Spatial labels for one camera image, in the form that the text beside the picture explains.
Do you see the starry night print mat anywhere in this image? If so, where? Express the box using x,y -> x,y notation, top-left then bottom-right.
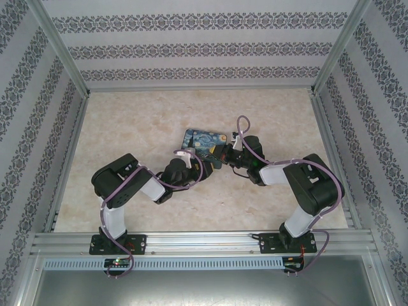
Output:
181,127 -> 229,170

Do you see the grey metal sheet tray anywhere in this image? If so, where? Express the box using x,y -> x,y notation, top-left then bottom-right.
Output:
17,251 -> 391,306

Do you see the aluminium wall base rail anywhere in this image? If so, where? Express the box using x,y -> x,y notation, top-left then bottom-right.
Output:
86,84 -> 316,94

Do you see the aluminium mounting rail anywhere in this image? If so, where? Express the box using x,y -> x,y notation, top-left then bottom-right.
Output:
30,229 -> 374,256

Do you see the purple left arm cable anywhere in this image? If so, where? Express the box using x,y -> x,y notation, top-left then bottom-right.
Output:
99,148 -> 205,281

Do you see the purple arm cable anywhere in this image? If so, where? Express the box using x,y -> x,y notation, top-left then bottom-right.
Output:
235,115 -> 346,275
99,148 -> 205,281

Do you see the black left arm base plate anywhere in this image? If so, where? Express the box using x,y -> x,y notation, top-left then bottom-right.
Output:
90,233 -> 147,256

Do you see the aluminium side rail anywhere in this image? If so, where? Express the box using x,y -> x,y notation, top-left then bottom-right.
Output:
43,92 -> 94,234
310,92 -> 363,231

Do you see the slotted grey cable duct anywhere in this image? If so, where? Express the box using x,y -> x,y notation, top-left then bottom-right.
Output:
43,256 -> 285,270

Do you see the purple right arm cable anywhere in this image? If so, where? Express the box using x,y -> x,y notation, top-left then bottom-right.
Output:
235,115 -> 346,275

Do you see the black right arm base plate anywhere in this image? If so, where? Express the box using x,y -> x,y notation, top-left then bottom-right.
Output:
258,231 -> 318,255

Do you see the aluminium frame post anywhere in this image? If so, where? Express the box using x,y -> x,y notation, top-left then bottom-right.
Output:
27,0 -> 92,96
309,0 -> 373,96

